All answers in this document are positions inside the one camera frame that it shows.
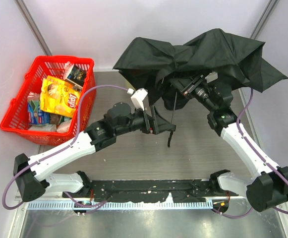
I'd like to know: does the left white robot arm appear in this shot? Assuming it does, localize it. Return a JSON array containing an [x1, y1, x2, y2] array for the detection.
[[13, 102, 176, 202]]

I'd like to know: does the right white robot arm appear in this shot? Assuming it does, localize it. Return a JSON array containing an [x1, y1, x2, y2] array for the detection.
[[170, 75, 288, 212]]

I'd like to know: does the black and white snack box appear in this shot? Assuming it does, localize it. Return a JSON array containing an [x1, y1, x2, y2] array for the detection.
[[63, 63, 87, 90]]

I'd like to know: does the white plastic bag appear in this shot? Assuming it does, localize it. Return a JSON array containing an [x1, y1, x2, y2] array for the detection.
[[28, 119, 72, 133]]

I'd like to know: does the yellow Lays chip bag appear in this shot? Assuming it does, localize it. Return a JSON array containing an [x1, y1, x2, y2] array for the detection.
[[40, 75, 81, 118]]

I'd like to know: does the blue snack package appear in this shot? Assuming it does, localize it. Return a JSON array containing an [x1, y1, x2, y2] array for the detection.
[[27, 100, 50, 125]]

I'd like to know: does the red plastic shopping basket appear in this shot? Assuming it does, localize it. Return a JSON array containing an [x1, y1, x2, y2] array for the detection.
[[0, 56, 96, 146]]

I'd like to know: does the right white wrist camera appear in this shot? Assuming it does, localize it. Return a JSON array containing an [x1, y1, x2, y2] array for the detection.
[[205, 72, 218, 82]]

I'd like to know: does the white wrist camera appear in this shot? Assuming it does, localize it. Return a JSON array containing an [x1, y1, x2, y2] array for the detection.
[[205, 72, 218, 82], [127, 88, 148, 111]]

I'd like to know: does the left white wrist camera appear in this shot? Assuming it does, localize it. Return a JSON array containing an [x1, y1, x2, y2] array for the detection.
[[127, 88, 148, 111]]

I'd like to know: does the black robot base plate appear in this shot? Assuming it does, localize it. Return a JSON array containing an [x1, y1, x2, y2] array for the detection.
[[70, 179, 238, 203]]

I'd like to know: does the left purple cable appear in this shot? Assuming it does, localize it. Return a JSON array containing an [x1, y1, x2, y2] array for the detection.
[[1, 84, 132, 220]]

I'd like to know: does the white slotted cable duct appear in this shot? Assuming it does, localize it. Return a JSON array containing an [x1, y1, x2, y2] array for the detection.
[[27, 200, 213, 211]]

